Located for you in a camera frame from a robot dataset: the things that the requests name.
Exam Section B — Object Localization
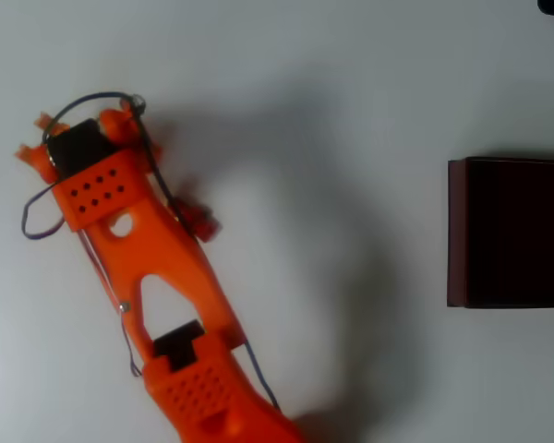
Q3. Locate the light orange camera mount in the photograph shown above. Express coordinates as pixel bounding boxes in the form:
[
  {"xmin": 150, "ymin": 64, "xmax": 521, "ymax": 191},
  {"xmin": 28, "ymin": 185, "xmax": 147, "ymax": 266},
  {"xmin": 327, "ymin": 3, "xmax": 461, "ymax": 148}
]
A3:
[{"xmin": 13, "ymin": 110, "xmax": 61, "ymax": 170}]

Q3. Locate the dark red box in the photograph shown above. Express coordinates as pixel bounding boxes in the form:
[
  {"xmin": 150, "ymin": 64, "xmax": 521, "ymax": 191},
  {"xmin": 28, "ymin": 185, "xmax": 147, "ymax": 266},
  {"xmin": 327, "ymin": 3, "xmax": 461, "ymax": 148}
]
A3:
[{"xmin": 446, "ymin": 155, "xmax": 554, "ymax": 309}]

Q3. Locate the small red toy object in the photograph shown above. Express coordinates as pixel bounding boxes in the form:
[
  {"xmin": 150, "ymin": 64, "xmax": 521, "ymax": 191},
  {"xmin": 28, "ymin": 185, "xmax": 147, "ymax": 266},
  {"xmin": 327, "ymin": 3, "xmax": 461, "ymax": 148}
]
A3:
[{"xmin": 174, "ymin": 196, "xmax": 222, "ymax": 245}]

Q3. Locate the purple servo wire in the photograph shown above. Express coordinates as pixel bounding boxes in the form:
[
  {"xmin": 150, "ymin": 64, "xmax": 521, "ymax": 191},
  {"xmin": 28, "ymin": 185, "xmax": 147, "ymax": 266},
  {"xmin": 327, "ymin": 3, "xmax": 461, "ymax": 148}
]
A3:
[{"xmin": 20, "ymin": 184, "xmax": 66, "ymax": 242}]

